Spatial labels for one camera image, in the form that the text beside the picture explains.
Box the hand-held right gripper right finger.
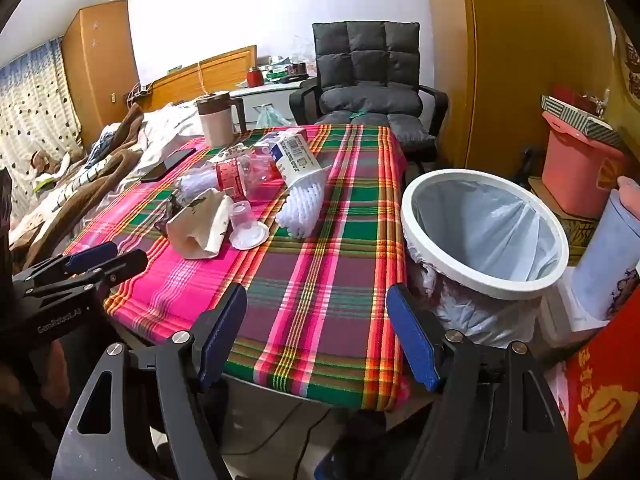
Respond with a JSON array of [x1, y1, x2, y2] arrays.
[[385, 282, 571, 480]]

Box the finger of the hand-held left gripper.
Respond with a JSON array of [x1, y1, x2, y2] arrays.
[[20, 249, 149, 312], [12, 241, 119, 292]]

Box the patterned paper cup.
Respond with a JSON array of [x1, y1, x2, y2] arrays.
[[165, 187, 235, 261]]

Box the grey quilted chair cushion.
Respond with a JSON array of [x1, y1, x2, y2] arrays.
[[311, 21, 437, 148]]

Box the white bedside table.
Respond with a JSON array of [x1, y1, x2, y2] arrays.
[[235, 77, 318, 126]]

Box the large wooden wardrobe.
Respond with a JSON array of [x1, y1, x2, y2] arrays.
[[427, 0, 623, 181]]

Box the plaid tablecloth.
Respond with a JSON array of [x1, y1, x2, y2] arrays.
[[65, 124, 411, 411]]

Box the purple white drink carton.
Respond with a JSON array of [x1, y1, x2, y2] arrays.
[[272, 134, 331, 189], [250, 127, 308, 161]]

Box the pale blue cylindrical container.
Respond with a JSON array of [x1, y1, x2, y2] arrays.
[[570, 175, 640, 321]]

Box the gold patterned bag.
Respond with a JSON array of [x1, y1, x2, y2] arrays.
[[607, 10, 640, 116]]

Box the white brown lidded mug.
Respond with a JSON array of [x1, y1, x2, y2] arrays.
[[195, 91, 248, 148]]

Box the plastic bottle red label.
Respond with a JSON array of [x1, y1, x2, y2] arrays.
[[175, 152, 286, 201]]

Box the dotted curtain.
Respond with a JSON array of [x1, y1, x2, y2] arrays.
[[0, 40, 83, 211]]

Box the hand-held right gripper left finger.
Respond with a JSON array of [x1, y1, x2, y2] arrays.
[[65, 282, 248, 480]]

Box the wooden cabinet star stickers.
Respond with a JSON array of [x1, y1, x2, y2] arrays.
[[62, 0, 141, 146]]

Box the white quilt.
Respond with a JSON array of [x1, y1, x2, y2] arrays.
[[105, 100, 211, 186]]

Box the pale green plastic bag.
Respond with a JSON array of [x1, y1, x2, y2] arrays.
[[255, 104, 293, 128]]

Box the patterned cardboard box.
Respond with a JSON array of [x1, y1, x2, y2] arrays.
[[527, 175, 601, 266]]

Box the pale blue bin liner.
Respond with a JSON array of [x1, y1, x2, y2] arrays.
[[404, 175, 563, 348]]

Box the striped box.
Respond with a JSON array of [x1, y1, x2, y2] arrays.
[[540, 92, 631, 147]]

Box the clear plastic bag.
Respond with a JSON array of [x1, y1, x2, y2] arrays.
[[287, 35, 316, 66]]

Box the brown blanket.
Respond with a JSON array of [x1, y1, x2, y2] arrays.
[[10, 102, 146, 271]]

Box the wooden bed headboard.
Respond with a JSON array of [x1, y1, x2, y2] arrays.
[[135, 45, 258, 111]]

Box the white round trash bin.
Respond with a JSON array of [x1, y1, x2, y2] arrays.
[[400, 169, 571, 348]]

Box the black smartphone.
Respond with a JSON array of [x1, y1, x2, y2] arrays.
[[140, 147, 197, 183]]

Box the blue striped cloth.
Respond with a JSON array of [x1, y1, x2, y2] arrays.
[[85, 125, 132, 181]]

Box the clear plastic cup lid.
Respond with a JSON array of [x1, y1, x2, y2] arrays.
[[228, 199, 271, 251]]

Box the red box gold print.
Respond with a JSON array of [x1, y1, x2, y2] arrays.
[[565, 290, 640, 466]]

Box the black office chair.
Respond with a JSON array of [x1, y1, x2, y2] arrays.
[[289, 21, 449, 161]]

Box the pink bucket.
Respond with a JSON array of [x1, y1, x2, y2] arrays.
[[542, 110, 631, 216]]

